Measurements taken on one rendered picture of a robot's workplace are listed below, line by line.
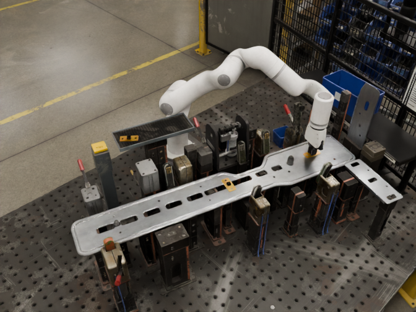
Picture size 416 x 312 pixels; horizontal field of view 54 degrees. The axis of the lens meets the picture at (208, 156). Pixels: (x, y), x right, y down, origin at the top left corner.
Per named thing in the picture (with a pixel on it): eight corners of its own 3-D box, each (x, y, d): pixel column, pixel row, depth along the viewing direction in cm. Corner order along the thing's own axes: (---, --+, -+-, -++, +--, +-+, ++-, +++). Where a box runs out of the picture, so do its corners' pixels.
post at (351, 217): (350, 221, 209) (365, 182, 190) (337, 207, 216) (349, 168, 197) (360, 218, 211) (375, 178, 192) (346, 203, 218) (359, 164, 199)
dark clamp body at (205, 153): (200, 214, 213) (199, 160, 188) (190, 197, 222) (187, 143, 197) (218, 207, 217) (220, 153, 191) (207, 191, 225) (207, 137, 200)
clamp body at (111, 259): (119, 324, 168) (104, 275, 145) (109, 294, 178) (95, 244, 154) (143, 313, 172) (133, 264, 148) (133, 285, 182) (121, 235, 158)
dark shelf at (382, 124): (397, 167, 196) (398, 162, 194) (290, 80, 257) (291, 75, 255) (429, 154, 203) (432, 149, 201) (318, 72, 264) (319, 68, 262)
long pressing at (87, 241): (80, 264, 156) (80, 262, 155) (69, 223, 172) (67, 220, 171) (358, 160, 202) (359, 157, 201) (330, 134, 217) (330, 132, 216)
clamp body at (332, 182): (316, 239, 201) (330, 190, 178) (302, 222, 209) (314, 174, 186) (330, 233, 204) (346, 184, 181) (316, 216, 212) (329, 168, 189)
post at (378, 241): (376, 248, 197) (394, 208, 178) (359, 231, 204) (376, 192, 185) (385, 243, 199) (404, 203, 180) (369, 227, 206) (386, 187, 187)
